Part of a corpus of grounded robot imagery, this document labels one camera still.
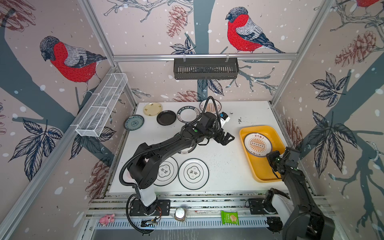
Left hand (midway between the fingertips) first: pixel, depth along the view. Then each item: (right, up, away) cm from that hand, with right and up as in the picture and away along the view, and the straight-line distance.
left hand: (229, 134), depth 77 cm
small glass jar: (-25, -33, -14) cm, 44 cm away
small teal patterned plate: (-65, +5, +33) cm, 73 cm away
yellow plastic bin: (+19, -20, +5) cm, 28 cm away
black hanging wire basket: (-11, +43, +26) cm, 52 cm away
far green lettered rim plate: (-24, +11, +35) cm, 44 cm away
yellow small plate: (-54, +15, +43) cm, 71 cm away
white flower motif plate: (-34, -23, +8) cm, 42 cm away
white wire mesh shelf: (-69, +8, -6) cm, 70 cm away
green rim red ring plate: (-23, -12, +16) cm, 30 cm away
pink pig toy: (-61, -39, -9) cm, 73 cm away
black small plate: (-41, +8, +33) cm, 53 cm away
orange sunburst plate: (-6, +17, +41) cm, 45 cm away
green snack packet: (-1, -39, -8) cm, 40 cm away
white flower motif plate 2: (-19, -24, +8) cm, 32 cm away
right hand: (+24, -13, +8) cm, 29 cm away
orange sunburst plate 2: (+22, -9, +18) cm, 30 cm away
